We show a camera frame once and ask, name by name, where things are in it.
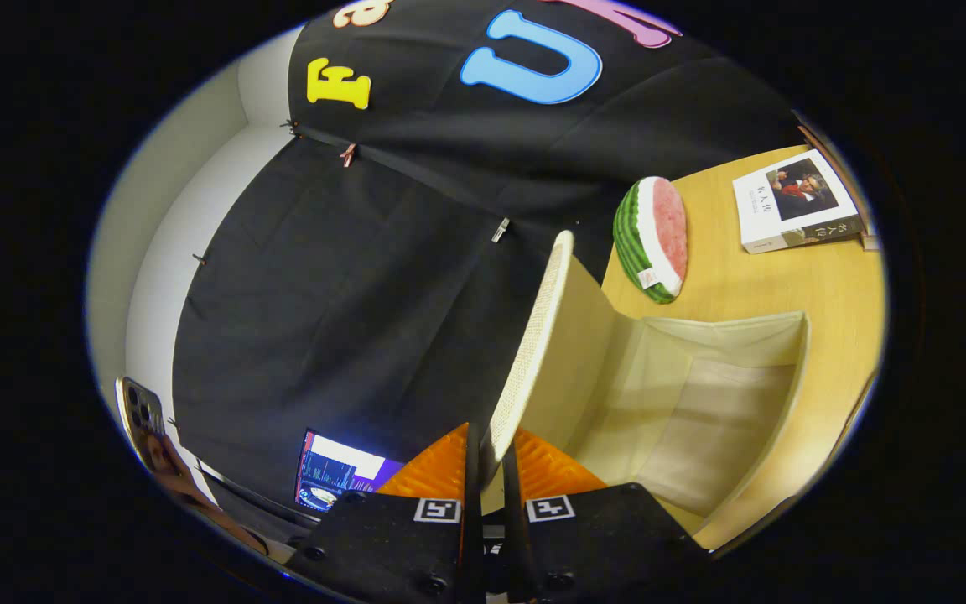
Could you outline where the white book with portrait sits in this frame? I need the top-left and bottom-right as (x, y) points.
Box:
(732, 149), (865, 255)

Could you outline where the smartphone with camera lenses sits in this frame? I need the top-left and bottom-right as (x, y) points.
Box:
(117, 377), (199, 504)

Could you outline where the beige fabric storage box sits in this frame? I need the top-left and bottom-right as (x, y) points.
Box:
(483, 231), (811, 550)

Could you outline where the brown cover book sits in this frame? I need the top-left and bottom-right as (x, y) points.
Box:
(795, 113), (882, 253)

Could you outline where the computer monitor screen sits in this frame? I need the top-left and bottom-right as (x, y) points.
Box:
(295, 430), (404, 513)

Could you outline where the watermelon slice plush toy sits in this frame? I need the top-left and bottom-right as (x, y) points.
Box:
(613, 176), (689, 305)

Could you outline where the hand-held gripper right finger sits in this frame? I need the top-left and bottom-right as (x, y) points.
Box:
(501, 428), (712, 604)

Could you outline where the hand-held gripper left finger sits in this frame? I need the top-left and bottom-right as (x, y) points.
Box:
(286, 422), (485, 604)

